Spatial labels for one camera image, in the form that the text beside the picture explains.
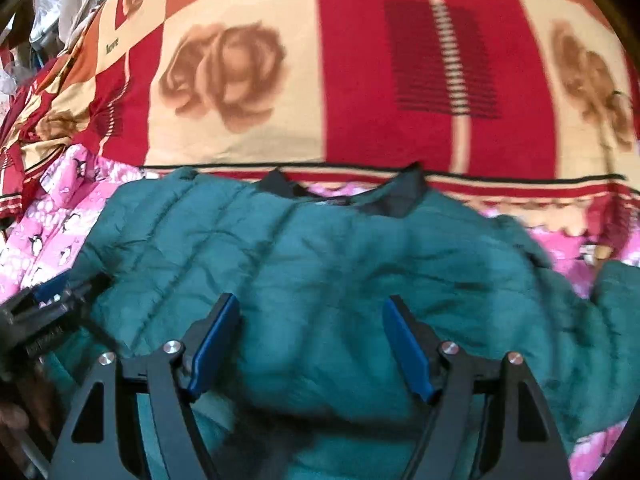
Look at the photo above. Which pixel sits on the pile of clothes background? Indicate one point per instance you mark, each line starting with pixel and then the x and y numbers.
pixel 33 32

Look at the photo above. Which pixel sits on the pink penguin bedsheet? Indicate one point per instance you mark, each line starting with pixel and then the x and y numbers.
pixel 73 191

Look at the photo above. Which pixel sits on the red rose pattern blanket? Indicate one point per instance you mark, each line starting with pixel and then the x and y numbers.
pixel 531 106

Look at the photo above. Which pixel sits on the green quilted puffer jacket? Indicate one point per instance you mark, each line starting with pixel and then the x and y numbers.
pixel 311 279

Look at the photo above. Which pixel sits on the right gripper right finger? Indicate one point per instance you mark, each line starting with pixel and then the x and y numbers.
pixel 518 438

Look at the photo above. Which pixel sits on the person's left hand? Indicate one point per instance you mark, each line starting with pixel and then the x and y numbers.
pixel 12 419

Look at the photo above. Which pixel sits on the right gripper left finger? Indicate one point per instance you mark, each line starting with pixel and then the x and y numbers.
pixel 102 436

